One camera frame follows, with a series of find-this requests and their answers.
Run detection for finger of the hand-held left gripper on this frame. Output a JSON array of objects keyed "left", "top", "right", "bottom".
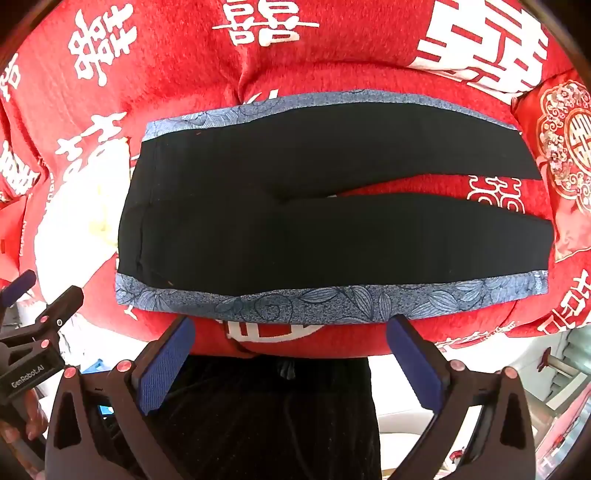
[
  {"left": 0, "top": 285, "right": 85, "bottom": 345},
  {"left": 0, "top": 270, "right": 38, "bottom": 308}
]

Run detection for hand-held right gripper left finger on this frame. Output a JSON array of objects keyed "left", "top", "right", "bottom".
[{"left": 45, "top": 315, "right": 197, "bottom": 480}]

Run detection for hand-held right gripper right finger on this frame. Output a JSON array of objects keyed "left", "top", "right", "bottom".
[{"left": 385, "top": 315, "right": 536, "bottom": 480}]

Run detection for black pants with floral trim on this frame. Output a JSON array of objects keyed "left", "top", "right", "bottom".
[{"left": 115, "top": 90, "right": 555, "bottom": 326}]

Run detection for person's left hand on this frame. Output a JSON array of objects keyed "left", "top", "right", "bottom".
[{"left": 0, "top": 391, "right": 49, "bottom": 446}]

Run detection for person's dark striped clothing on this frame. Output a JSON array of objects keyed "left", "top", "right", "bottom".
[{"left": 150, "top": 354, "right": 383, "bottom": 480}]

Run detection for red embroidered pillow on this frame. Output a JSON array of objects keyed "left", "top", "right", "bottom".
[{"left": 512, "top": 74, "right": 591, "bottom": 264}]

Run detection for red printed blanket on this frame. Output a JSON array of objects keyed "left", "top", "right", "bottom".
[{"left": 0, "top": 0, "right": 591, "bottom": 358}]

